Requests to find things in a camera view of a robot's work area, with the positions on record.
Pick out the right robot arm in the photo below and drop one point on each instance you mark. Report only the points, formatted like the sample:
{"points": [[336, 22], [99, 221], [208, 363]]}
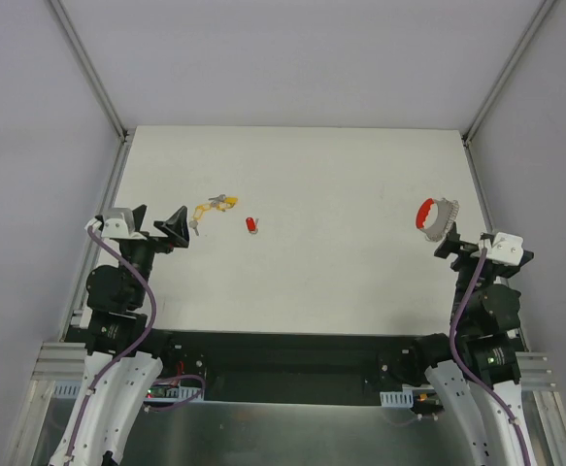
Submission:
{"points": [[474, 368]]}

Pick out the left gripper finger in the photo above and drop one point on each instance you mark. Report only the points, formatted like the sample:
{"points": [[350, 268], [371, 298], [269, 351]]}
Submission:
{"points": [[138, 215], [175, 228]]}

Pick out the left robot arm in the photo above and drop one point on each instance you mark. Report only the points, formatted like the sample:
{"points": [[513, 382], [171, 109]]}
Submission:
{"points": [[117, 369]]}

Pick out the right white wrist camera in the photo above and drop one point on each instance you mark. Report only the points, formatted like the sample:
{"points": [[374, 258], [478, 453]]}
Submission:
{"points": [[502, 248]]}

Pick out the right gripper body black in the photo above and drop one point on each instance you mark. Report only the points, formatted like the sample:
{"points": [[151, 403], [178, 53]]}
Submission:
{"points": [[464, 252]]}

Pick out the right white cable duct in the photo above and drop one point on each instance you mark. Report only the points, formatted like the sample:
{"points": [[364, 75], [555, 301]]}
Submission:
{"points": [[401, 399]]}

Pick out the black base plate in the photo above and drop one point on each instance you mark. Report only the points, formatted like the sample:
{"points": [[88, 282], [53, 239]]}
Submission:
{"points": [[338, 370]]}

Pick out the right aluminium frame post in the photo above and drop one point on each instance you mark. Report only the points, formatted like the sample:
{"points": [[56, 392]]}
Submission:
{"points": [[529, 33]]}

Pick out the aluminium frame post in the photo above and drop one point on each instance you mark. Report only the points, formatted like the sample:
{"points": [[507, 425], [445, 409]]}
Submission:
{"points": [[529, 33], [85, 63]]}

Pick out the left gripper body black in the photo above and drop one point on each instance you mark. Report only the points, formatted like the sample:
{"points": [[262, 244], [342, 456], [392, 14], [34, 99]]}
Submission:
{"points": [[151, 241]]}

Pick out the red key fob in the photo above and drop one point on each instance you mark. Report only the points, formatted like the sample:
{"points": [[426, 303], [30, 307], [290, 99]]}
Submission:
{"points": [[252, 225]]}

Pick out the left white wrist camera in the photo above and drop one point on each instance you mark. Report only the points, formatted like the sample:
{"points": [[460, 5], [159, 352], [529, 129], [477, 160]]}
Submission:
{"points": [[116, 224]]}

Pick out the red-handled metal keyring organizer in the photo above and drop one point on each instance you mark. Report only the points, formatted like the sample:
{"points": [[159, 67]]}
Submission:
{"points": [[435, 218]]}

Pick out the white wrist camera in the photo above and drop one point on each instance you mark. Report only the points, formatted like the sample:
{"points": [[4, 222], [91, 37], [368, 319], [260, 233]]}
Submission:
{"points": [[502, 248], [116, 224]]}

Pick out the left aluminium frame post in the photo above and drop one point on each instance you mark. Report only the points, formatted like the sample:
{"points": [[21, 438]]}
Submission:
{"points": [[85, 63]]}

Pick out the yellow key tag with keys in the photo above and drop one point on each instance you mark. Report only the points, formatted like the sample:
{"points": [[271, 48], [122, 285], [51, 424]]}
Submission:
{"points": [[220, 203]]}

